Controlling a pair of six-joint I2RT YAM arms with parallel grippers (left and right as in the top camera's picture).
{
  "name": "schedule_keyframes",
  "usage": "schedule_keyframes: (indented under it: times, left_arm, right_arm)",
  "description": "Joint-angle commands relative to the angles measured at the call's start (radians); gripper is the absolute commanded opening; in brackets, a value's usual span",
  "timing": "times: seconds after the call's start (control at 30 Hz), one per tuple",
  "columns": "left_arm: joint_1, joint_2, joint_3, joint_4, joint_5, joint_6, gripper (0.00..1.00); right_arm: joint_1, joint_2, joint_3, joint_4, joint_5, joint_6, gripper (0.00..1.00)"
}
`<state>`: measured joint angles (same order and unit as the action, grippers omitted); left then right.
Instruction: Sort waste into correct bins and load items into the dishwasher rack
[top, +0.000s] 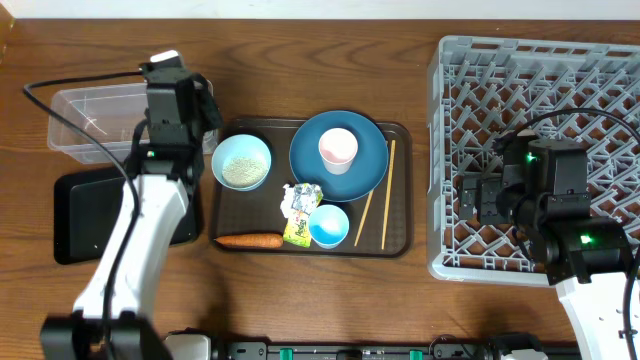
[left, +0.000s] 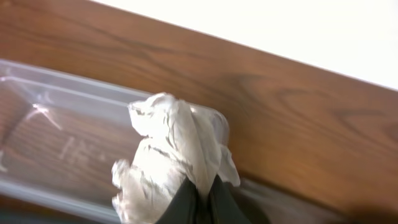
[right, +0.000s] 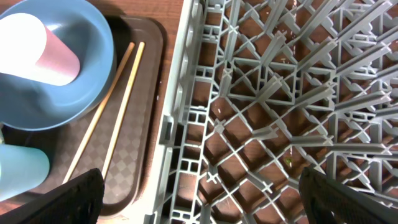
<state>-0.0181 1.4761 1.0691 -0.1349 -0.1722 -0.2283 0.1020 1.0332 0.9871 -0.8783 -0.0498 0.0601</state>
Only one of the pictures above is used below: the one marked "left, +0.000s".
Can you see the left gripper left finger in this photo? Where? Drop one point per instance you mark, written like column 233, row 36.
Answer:
column 183, row 207

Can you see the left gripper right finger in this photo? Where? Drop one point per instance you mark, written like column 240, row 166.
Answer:
column 222, row 207

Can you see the white napkin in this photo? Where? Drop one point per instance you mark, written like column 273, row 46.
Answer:
column 178, row 144

